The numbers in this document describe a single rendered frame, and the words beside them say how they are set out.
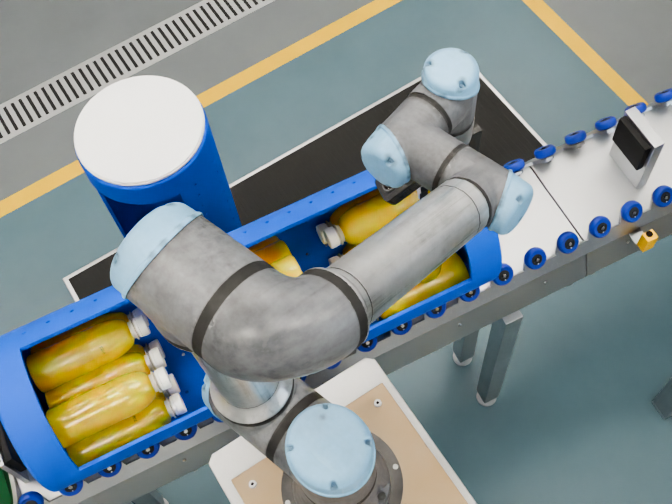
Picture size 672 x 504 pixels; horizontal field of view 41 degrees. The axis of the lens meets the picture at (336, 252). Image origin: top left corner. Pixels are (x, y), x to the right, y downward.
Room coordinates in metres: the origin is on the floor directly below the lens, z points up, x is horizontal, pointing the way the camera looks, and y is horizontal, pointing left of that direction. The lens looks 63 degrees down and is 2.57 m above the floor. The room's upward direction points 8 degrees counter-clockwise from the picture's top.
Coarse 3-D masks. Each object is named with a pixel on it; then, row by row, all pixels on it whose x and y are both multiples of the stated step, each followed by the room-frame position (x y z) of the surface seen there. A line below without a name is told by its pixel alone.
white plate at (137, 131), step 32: (96, 96) 1.25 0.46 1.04; (128, 96) 1.24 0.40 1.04; (160, 96) 1.22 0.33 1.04; (192, 96) 1.21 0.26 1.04; (96, 128) 1.16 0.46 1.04; (128, 128) 1.15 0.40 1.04; (160, 128) 1.14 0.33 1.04; (192, 128) 1.13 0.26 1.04; (96, 160) 1.08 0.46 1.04; (128, 160) 1.07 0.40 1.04; (160, 160) 1.06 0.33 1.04
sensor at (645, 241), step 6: (630, 234) 0.82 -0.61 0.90; (636, 234) 0.81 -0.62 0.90; (642, 234) 0.79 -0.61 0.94; (648, 234) 0.79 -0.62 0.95; (654, 234) 0.79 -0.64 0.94; (636, 240) 0.80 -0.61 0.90; (642, 240) 0.78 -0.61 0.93; (648, 240) 0.78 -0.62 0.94; (654, 240) 0.78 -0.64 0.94; (642, 246) 0.78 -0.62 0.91; (648, 246) 0.77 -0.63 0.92
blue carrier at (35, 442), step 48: (336, 192) 0.82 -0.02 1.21; (240, 240) 0.75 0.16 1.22; (288, 240) 0.83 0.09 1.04; (480, 240) 0.71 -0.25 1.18; (0, 336) 0.65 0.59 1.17; (48, 336) 0.62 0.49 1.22; (144, 336) 0.70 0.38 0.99; (0, 384) 0.54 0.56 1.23; (192, 384) 0.60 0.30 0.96; (48, 432) 0.46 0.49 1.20; (48, 480) 0.41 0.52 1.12
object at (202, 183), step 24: (192, 168) 1.05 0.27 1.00; (216, 168) 1.12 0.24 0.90; (120, 192) 1.02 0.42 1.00; (144, 192) 1.01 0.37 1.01; (168, 192) 1.02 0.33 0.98; (192, 192) 1.04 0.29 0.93; (216, 192) 1.09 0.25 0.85; (120, 216) 1.15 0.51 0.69; (144, 216) 1.23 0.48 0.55; (216, 216) 1.06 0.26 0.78
